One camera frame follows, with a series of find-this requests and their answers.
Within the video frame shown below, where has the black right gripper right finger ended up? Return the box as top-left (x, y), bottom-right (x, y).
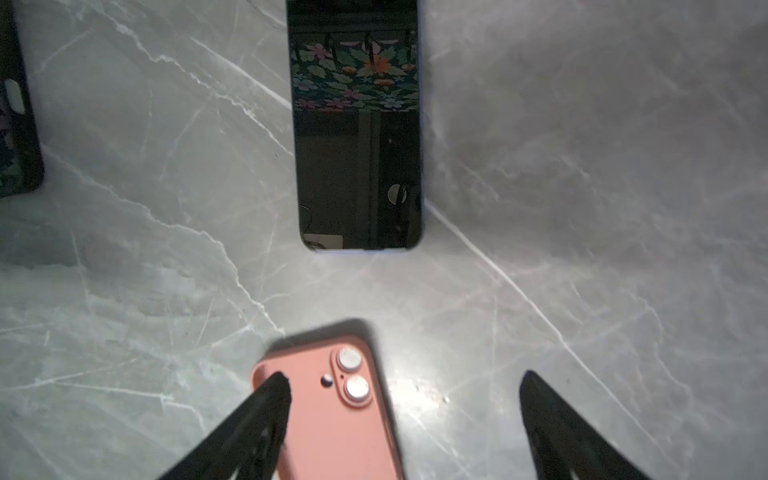
top-left (519, 370), bottom-right (648, 480)

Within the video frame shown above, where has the blue edged smartphone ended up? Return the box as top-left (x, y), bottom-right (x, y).
top-left (286, 0), bottom-right (423, 251)

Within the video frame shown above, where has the pink phone case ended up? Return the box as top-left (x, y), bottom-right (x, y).
top-left (251, 336), bottom-right (404, 480)

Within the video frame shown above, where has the black smartphone face up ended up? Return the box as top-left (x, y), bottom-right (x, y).
top-left (1, 1), bottom-right (45, 198)

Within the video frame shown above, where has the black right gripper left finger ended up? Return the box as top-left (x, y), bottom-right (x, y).
top-left (160, 372), bottom-right (292, 480)

